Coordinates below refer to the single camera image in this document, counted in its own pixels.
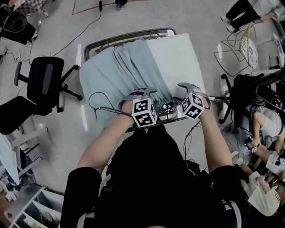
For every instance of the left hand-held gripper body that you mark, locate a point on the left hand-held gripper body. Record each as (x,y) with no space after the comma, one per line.
(143,113)

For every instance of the white desk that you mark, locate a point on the white desk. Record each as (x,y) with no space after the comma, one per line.
(9,160)

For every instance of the black office chair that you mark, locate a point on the black office chair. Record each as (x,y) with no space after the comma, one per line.
(242,89)
(42,78)
(15,115)

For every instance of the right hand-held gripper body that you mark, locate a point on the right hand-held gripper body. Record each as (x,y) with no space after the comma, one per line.
(192,107)

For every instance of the white shelf unit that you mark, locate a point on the white shelf unit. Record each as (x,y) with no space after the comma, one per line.
(29,196)

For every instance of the person's black shirt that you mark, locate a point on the person's black shirt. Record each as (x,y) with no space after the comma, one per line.
(151,178)

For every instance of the white power strip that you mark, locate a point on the white power strip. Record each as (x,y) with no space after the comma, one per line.
(17,57)

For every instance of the white pillow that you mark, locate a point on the white pillow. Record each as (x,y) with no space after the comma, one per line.
(178,62)

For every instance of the person's right forearm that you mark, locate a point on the person's right forearm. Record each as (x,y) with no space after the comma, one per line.
(213,144)

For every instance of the person's left forearm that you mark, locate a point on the person's left forearm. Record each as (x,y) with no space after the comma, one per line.
(107,142)

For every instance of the white pod backpack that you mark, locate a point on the white pod backpack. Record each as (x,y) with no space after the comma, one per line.
(15,24)

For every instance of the light blue pillowcase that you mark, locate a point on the light blue pillowcase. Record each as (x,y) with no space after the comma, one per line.
(100,75)

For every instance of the checkered cloth table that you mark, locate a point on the checkered cloth table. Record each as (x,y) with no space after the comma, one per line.
(31,5)

